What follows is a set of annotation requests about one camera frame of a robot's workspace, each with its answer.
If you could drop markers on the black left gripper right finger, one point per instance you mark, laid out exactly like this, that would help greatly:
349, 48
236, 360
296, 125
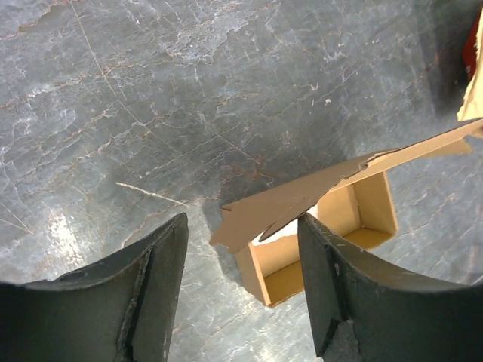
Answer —
397, 315

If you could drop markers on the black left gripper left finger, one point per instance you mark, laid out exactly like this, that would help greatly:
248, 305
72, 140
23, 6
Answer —
120, 308

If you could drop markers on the brown cardboard paper box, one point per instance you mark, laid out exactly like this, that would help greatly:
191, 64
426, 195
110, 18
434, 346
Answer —
352, 198

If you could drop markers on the red beige snack bag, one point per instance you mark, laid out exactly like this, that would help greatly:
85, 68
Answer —
472, 59

